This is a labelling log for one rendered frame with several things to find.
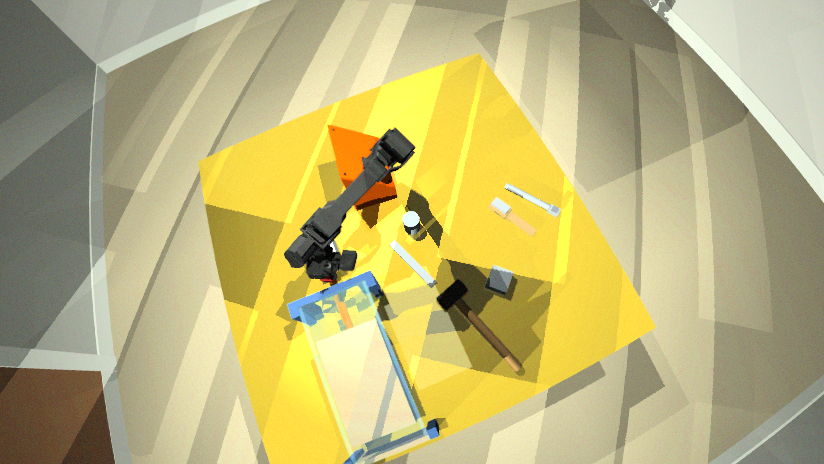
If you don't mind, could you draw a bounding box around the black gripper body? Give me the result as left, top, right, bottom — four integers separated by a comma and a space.
314, 245, 357, 272

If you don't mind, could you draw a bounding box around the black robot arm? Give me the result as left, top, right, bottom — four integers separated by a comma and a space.
284, 127, 416, 279

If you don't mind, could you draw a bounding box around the white cylinder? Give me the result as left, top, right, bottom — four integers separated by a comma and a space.
403, 211, 420, 235

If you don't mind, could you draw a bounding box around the wooden-handled hammer with black head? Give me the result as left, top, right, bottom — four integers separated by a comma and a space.
436, 280, 523, 371

